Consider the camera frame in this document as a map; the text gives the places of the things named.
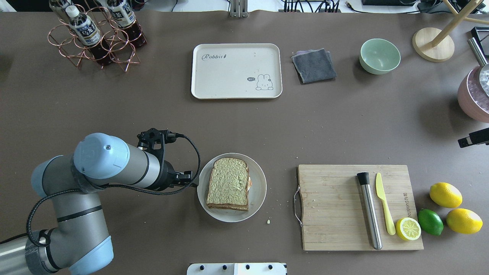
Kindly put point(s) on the grey folded cloth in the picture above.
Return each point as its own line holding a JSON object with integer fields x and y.
{"x": 314, "y": 65}

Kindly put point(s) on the pink bowl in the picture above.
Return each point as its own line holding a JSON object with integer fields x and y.
{"x": 472, "y": 98}

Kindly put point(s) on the green bowl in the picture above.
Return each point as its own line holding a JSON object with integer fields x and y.
{"x": 379, "y": 56}

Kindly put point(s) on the tea bottle right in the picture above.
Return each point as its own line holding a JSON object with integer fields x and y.
{"x": 122, "y": 13}

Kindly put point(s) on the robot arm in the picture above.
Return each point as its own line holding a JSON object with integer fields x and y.
{"x": 66, "y": 228}

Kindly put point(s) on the tea bottle left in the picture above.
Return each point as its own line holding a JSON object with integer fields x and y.
{"x": 59, "y": 8}

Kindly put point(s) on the bread slice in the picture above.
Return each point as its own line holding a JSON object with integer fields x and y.
{"x": 228, "y": 182}
{"x": 228, "y": 207}

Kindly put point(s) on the steel muddler black tip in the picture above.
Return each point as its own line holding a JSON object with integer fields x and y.
{"x": 369, "y": 210}

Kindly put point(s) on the tea bottle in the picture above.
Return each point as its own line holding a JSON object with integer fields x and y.
{"x": 59, "y": 8}
{"x": 89, "y": 35}
{"x": 122, "y": 13}

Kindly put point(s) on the cream rabbit tray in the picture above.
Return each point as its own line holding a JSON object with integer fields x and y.
{"x": 236, "y": 71}

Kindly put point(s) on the metal ice scoop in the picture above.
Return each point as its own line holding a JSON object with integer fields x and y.
{"x": 482, "y": 61}

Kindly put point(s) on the fried egg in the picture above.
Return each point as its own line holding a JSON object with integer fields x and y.
{"x": 249, "y": 184}

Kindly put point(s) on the clear ice cubes pile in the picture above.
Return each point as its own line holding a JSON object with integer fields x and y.
{"x": 481, "y": 77}

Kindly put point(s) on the tea bottle front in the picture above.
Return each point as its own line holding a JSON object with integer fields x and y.
{"x": 89, "y": 35}

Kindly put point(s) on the wooden cutting board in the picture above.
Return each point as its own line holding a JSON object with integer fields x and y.
{"x": 333, "y": 218}

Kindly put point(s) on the halved lemon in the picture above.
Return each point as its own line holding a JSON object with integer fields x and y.
{"x": 408, "y": 229}

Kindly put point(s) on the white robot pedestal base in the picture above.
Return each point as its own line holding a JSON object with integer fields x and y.
{"x": 253, "y": 268}

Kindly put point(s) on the green lime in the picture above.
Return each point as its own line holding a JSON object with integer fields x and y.
{"x": 430, "y": 222}

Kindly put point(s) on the white plate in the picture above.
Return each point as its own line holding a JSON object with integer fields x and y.
{"x": 256, "y": 195}

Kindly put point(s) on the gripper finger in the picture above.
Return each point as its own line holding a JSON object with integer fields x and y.
{"x": 186, "y": 178}

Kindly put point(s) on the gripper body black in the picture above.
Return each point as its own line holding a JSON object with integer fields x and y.
{"x": 167, "y": 178}

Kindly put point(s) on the whole yellow lemon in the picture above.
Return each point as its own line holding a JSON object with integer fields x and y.
{"x": 464, "y": 221}
{"x": 445, "y": 195}

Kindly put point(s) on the copper wire bottle rack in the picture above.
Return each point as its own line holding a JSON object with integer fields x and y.
{"x": 121, "y": 51}

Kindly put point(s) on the wooden mug tree stand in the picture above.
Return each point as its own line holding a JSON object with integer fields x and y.
{"x": 435, "y": 44}

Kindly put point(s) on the yellow plastic knife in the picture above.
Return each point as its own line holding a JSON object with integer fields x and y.
{"x": 379, "y": 185}

